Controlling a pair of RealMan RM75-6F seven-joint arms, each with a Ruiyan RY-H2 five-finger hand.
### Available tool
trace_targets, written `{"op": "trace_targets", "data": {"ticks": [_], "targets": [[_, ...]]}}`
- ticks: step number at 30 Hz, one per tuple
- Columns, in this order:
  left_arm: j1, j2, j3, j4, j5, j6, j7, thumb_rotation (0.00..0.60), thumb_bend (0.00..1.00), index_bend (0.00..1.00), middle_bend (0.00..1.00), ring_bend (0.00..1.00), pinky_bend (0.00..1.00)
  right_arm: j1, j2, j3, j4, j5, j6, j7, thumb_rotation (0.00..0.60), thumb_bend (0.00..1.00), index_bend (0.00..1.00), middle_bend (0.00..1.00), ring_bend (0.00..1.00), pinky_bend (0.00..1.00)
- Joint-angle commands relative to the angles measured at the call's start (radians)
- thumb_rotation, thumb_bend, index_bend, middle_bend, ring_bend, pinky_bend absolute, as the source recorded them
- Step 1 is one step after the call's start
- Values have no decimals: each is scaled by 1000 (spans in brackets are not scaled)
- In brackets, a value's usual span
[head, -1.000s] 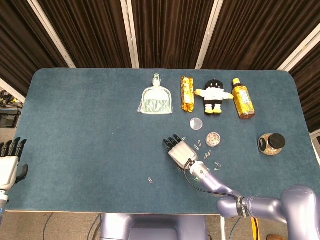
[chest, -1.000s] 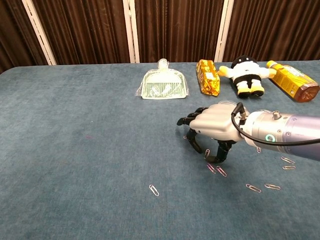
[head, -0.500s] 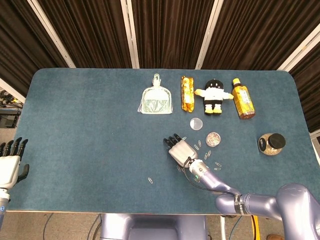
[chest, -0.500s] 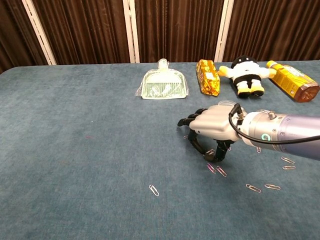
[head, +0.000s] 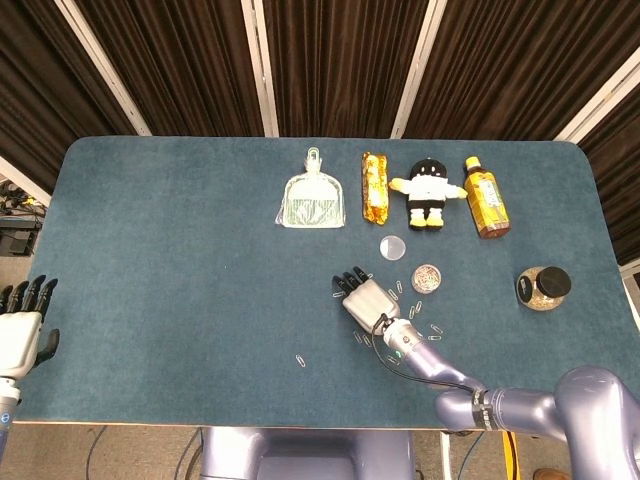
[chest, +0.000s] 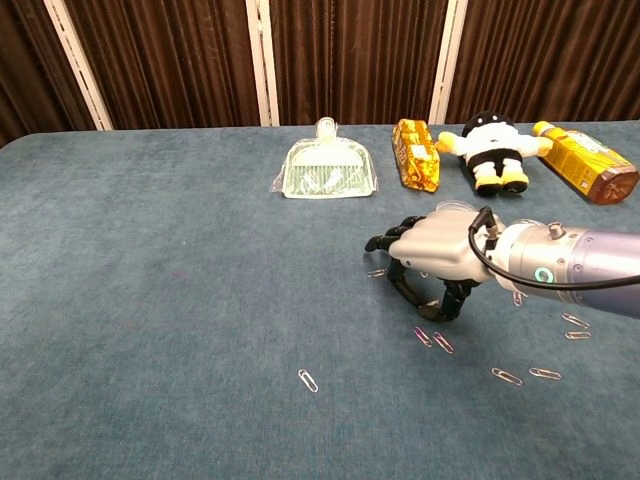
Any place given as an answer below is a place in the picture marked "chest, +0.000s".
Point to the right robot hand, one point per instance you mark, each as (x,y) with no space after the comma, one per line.
(435,245)

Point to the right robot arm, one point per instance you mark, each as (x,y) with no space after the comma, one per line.
(590,260)

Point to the gold foil snack package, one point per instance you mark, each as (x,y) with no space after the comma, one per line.
(417,155)

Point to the black white plush toy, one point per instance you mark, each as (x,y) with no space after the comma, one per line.
(492,145)

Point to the packaged mini dustpan brush set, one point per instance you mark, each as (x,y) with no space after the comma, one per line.
(327,170)

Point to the yellow label tea bottle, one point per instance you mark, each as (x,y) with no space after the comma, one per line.
(580,157)

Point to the brown curtain panel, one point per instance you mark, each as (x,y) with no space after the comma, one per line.
(550,60)
(355,60)
(30,65)
(165,60)

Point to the blue felt table cover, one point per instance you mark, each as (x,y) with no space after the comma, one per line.
(150,300)

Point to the white partition post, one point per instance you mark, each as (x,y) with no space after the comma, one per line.
(446,65)
(80,65)
(262,65)

